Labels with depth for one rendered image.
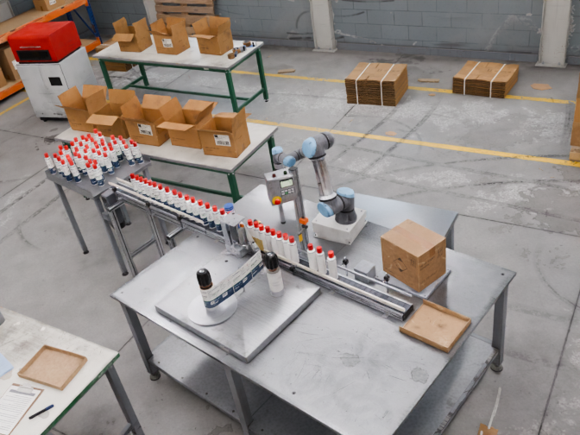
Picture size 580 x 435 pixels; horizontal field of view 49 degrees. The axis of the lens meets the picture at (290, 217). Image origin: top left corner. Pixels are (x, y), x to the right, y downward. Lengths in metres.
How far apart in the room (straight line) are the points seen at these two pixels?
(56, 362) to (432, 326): 2.21
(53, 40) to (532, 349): 6.66
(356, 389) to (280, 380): 0.42
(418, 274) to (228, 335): 1.15
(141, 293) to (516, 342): 2.60
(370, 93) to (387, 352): 4.82
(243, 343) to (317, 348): 0.41
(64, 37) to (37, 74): 0.61
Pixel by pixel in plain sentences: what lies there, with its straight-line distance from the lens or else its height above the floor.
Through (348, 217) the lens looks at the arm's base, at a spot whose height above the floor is 0.99.
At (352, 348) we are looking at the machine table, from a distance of 3.58.
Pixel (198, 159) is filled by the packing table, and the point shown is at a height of 0.78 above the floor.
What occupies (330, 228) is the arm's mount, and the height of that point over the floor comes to 0.94.
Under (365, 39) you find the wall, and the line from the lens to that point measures 9.53.
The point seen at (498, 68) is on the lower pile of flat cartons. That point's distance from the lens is 8.21.
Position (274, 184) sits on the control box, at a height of 1.44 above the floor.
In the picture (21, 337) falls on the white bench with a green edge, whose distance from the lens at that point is 4.41.
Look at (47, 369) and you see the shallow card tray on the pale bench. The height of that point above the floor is 0.80.
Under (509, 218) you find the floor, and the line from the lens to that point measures 5.88.
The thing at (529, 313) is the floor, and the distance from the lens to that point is 4.99.
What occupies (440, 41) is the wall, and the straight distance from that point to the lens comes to 9.12.
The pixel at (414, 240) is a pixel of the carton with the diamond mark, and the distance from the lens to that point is 3.79.
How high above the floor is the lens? 3.45
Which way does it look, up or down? 35 degrees down
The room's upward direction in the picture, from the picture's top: 10 degrees counter-clockwise
